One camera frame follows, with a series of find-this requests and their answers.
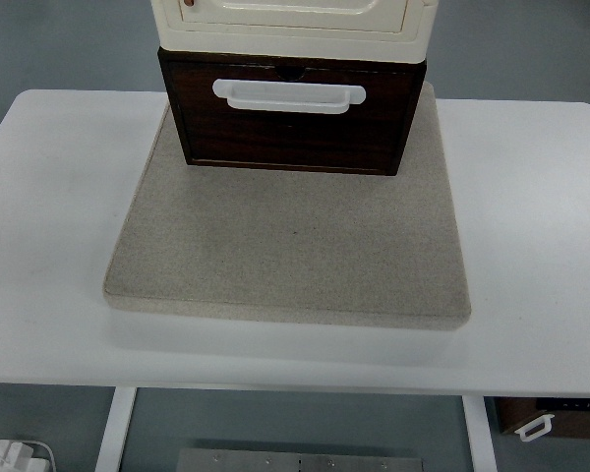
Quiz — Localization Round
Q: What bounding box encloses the white drawer handle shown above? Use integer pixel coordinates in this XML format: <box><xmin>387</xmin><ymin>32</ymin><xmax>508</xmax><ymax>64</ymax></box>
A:
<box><xmin>210</xmin><ymin>78</ymin><xmax>368</xmax><ymax>116</ymax></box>

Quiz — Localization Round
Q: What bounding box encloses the cream cabinet body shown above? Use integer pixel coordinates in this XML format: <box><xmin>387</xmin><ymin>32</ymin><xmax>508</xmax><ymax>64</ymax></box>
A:
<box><xmin>149</xmin><ymin>0</ymin><xmax>437</xmax><ymax>64</ymax></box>

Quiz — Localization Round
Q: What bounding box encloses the beige fabric mat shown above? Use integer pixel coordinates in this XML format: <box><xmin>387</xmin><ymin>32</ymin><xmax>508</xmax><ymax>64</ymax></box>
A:
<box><xmin>101</xmin><ymin>81</ymin><xmax>473</xmax><ymax>331</ymax></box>

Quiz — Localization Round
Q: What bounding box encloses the grey metal plate with screws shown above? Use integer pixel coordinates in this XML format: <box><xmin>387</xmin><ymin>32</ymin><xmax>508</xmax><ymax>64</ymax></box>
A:
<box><xmin>176</xmin><ymin>447</ymin><xmax>424</xmax><ymax>472</ymax></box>

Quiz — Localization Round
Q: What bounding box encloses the white table leg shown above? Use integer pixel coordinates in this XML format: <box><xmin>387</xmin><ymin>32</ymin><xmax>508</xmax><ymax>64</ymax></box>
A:
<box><xmin>461</xmin><ymin>394</ymin><xmax>498</xmax><ymax>472</ymax></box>
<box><xmin>95</xmin><ymin>386</ymin><xmax>138</xmax><ymax>472</ymax></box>

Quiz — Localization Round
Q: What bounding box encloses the brown wooden box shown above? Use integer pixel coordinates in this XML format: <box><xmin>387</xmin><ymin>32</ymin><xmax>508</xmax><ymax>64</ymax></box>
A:
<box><xmin>496</xmin><ymin>396</ymin><xmax>590</xmax><ymax>441</ymax></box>

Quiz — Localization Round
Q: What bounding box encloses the white power adapter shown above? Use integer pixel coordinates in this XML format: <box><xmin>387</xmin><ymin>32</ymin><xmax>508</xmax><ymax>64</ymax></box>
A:
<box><xmin>0</xmin><ymin>440</ymin><xmax>36</xmax><ymax>472</ymax></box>

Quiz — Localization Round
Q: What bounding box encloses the dark brown cabinet base frame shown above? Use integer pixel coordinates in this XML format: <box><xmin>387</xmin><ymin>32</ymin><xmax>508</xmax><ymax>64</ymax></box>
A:
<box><xmin>156</xmin><ymin>46</ymin><xmax>428</xmax><ymax>177</ymax></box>

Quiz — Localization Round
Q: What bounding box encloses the small white box handle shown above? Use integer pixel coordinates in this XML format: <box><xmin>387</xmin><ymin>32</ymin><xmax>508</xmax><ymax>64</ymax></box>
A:
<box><xmin>514</xmin><ymin>412</ymin><xmax>556</xmax><ymax>443</ymax></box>

